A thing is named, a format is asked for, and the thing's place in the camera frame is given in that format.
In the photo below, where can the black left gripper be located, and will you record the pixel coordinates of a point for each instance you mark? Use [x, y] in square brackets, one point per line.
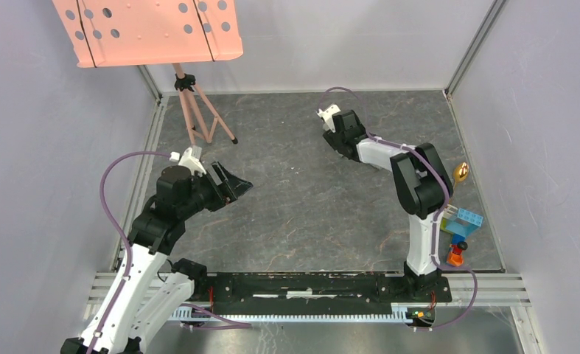
[231, 188]

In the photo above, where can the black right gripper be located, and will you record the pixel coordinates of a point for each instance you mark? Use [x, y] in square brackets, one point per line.
[332, 139]

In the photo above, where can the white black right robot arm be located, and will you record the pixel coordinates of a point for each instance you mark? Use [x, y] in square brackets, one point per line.
[422, 185]

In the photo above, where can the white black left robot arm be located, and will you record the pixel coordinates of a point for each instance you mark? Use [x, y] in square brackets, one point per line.
[125, 323]

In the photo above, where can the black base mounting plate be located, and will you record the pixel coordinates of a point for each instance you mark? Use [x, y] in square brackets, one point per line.
[317, 293]

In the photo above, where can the gold spoon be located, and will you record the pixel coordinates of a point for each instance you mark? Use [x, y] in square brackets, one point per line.
[460, 173]

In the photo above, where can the white lattice toy piece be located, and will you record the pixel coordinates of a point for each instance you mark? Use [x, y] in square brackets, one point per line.
[451, 212]

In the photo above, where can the blue toy brick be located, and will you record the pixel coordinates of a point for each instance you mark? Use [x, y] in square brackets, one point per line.
[462, 224]

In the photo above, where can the orange red toy piece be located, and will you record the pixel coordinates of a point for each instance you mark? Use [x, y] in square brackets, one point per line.
[455, 255]

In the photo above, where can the pink music stand tripod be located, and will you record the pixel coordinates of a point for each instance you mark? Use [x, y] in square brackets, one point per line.
[141, 33]

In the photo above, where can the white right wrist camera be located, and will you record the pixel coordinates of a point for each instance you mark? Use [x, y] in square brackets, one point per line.
[326, 116]

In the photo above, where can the aluminium frame rail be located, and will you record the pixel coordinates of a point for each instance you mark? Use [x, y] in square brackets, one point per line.
[486, 290]

